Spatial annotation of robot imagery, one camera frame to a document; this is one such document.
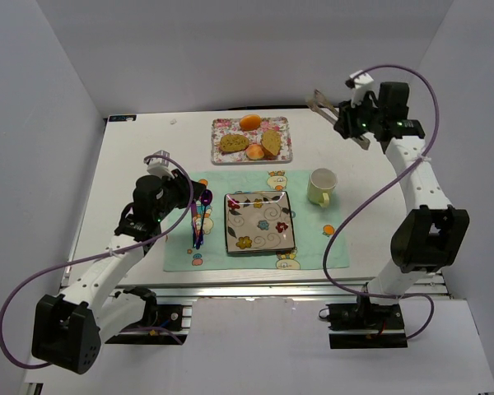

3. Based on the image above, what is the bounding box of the small round bun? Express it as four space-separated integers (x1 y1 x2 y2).
245 144 265 160

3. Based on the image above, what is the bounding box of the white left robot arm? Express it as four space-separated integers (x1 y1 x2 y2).
31 170 206 374

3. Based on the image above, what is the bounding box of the mint cartoon placemat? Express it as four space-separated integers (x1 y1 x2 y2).
164 170 342 272

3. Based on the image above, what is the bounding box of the floral rectangular tray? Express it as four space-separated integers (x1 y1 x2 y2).
211 117 293 165

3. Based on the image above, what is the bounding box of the purple spoon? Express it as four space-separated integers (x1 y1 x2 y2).
199 189 213 248
194 202 214 249

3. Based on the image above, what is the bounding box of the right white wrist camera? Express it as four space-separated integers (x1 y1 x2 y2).
345 70 375 107

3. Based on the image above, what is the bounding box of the orange round bun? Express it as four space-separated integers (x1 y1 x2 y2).
239 114 262 131

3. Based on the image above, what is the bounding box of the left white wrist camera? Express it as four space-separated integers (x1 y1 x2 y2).
143 150 171 177

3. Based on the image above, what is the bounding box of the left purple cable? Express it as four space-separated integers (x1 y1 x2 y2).
0 153 197 369

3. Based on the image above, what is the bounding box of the left corner table label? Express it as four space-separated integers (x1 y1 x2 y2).
108 114 137 123

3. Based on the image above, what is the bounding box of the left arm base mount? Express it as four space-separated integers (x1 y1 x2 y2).
101 286 189 346

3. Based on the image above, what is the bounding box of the purple spoon lower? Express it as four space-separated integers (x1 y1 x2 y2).
194 202 214 249

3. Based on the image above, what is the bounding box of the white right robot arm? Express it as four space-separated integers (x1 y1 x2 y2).
334 82 469 305

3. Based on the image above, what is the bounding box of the square floral ceramic plate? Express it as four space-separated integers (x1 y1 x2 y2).
224 190 296 255

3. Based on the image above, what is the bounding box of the purple spoon upper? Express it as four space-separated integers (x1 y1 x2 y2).
199 189 213 248

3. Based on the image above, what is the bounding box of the iridescent table knife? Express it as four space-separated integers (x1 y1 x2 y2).
190 201 199 249

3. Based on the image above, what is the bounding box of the herb bread slice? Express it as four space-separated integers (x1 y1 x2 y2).
218 134 250 153
260 129 281 157

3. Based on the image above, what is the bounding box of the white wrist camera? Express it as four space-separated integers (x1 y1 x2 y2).
143 150 171 177
345 70 375 107

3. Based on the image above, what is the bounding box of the light green mug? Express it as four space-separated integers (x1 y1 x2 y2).
306 168 338 208

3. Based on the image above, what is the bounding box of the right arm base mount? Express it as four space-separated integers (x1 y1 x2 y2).
318 297 408 350

